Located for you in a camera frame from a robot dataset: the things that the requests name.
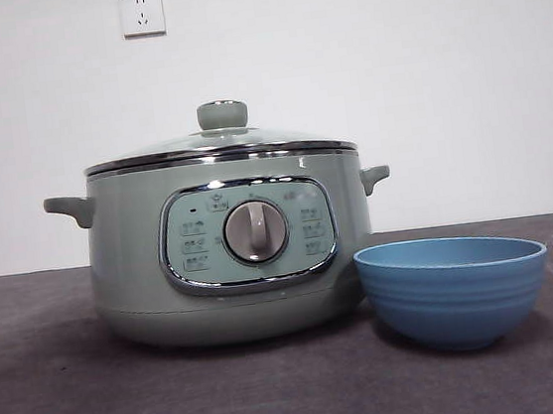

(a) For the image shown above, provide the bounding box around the glass lid with green knob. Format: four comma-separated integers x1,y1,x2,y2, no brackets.
77,84,357,181

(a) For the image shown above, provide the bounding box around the pale green electric steamer pot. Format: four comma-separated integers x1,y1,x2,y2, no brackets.
38,127,409,364

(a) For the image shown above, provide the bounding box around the white wall socket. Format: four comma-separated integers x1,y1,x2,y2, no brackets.
118,0,169,40

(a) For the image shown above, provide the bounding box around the blue ribbed bowl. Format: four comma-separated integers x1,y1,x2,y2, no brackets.
351,224,553,363

